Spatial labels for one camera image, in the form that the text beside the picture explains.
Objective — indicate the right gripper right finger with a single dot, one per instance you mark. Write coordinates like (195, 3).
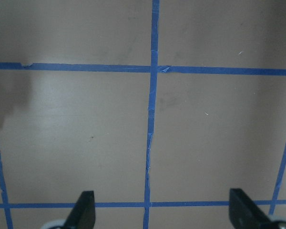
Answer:
(245, 214)

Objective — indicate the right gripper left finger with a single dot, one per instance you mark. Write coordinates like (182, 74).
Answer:
(83, 215)

